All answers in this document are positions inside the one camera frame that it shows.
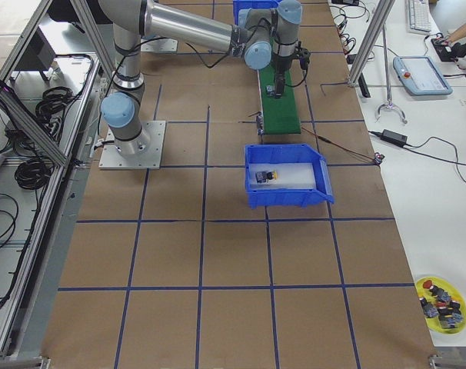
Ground left blue bin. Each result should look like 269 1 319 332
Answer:
232 0 280 25

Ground right blue bin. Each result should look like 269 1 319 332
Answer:
245 144 335 208

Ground yellow push button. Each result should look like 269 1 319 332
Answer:
255 170 278 184

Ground black power adapter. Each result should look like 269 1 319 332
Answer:
380 129 408 148

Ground aluminium frame post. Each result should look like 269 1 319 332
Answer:
348 0 394 86

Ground right bin white foam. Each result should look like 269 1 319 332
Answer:
246 163 316 190

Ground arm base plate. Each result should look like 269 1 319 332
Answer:
141 37 178 54
99 121 166 170

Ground white keyboard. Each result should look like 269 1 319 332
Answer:
405 0 431 35

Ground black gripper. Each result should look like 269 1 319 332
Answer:
271 40 311 98

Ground person hand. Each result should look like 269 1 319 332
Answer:
445 30 464 45

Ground yellow plate of buttons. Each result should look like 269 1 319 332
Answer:
414 276 466 334

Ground red black conveyor wires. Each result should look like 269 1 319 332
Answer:
301 128 384 165

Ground teach pendant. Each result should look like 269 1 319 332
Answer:
392 56 453 96

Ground blue bin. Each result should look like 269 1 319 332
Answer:
245 144 335 208
232 0 280 25

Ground green conveyor belt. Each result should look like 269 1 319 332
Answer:
258 65 301 135

